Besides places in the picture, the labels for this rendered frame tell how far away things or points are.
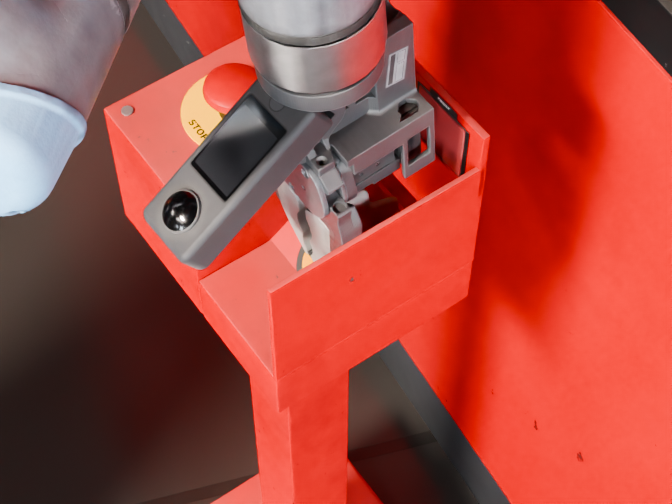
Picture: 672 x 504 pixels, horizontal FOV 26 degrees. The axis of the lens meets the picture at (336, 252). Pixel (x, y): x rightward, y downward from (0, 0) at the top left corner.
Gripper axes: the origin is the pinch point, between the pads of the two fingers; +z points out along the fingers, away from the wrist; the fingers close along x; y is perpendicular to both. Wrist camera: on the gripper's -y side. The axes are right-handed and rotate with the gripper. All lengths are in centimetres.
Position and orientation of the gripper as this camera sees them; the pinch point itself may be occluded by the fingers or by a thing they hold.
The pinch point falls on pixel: (316, 256)
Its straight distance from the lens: 94.7
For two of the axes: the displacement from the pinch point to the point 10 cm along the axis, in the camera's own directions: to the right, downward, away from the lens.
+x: -5.8, -6.8, 4.6
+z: 0.7, 5.2, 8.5
